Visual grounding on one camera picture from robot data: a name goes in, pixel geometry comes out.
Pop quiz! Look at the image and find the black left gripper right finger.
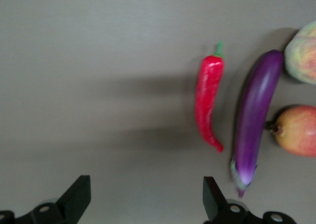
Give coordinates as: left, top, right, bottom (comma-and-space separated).
202, 176, 297, 224

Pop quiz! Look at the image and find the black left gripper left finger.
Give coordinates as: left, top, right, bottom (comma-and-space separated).
0, 175, 91, 224

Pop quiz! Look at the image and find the long purple eggplant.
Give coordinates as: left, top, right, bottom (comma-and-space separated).
230, 49, 284, 198

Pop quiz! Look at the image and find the red apple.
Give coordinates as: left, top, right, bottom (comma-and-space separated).
265, 105, 316, 158

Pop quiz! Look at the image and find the red chili pepper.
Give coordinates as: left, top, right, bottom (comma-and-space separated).
195, 41, 226, 153

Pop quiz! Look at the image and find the pink yellow peach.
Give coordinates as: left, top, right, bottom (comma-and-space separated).
283, 20, 316, 84

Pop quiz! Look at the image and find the brown table cover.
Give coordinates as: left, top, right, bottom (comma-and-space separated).
0, 0, 316, 224

